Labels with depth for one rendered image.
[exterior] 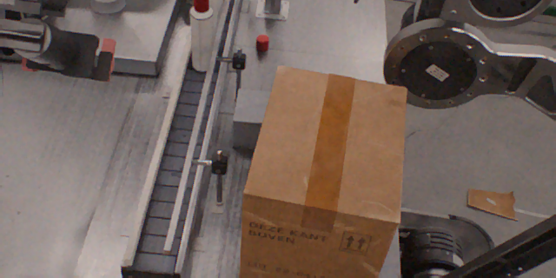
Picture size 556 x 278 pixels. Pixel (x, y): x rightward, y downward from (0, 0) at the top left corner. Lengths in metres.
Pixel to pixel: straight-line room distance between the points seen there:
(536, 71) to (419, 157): 1.41
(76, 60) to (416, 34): 0.57
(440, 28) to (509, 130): 1.73
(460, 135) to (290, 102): 1.69
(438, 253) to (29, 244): 1.07
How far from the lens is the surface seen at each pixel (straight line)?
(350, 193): 0.95
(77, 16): 1.66
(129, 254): 1.13
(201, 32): 1.38
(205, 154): 1.30
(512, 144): 2.75
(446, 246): 1.81
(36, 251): 1.27
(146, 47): 1.54
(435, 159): 2.57
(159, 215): 1.21
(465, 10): 0.84
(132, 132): 1.41
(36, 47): 0.89
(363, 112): 1.07
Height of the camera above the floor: 1.88
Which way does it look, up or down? 47 degrees down
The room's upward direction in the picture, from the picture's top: 6 degrees clockwise
